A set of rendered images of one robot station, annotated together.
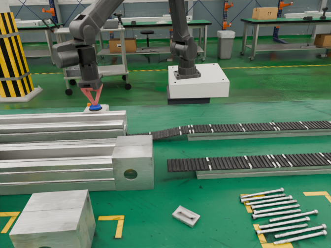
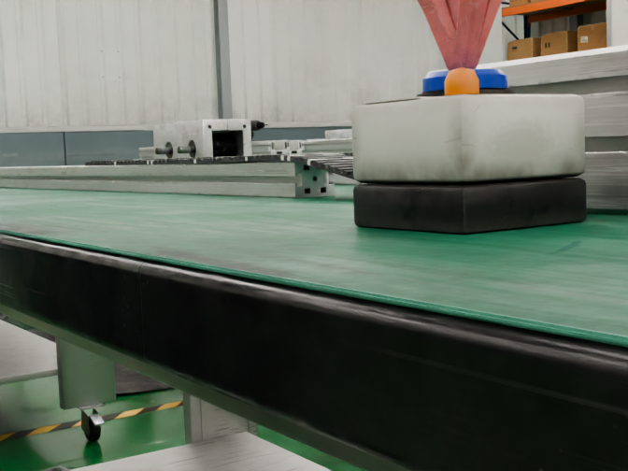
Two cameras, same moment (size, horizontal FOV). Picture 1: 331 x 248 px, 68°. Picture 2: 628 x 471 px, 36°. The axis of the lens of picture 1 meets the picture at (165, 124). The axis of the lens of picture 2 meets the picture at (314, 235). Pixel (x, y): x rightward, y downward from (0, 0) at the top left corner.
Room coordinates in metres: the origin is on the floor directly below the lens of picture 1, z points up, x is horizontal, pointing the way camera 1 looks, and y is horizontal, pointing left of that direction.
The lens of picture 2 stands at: (1.13, 0.60, 0.82)
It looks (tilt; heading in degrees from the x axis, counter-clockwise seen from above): 5 degrees down; 237
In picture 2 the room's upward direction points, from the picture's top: 2 degrees counter-clockwise
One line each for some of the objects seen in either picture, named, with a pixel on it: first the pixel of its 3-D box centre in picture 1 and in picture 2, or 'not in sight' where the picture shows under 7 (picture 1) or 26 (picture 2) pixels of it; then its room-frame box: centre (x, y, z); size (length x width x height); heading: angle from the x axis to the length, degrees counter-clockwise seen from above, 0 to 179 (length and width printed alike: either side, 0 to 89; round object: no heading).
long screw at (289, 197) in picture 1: (269, 201); not in sight; (0.40, -0.22, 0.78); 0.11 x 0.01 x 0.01; 99
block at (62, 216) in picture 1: (60, 223); not in sight; (0.31, 0.19, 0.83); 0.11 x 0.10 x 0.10; 4
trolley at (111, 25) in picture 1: (91, 54); not in sight; (3.67, 1.06, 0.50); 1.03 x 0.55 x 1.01; 103
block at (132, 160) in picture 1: (135, 159); not in sight; (0.51, 0.08, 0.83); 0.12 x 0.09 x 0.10; 1
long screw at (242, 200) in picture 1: (262, 197); not in sight; (0.41, -0.21, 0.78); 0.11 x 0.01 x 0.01; 98
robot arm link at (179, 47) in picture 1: (184, 52); not in sight; (1.13, -0.10, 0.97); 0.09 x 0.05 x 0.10; 133
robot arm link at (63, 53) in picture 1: (73, 46); not in sight; (0.78, 0.28, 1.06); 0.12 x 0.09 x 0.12; 133
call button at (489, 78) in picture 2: (95, 108); (464, 92); (0.81, 0.25, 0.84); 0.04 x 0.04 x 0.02
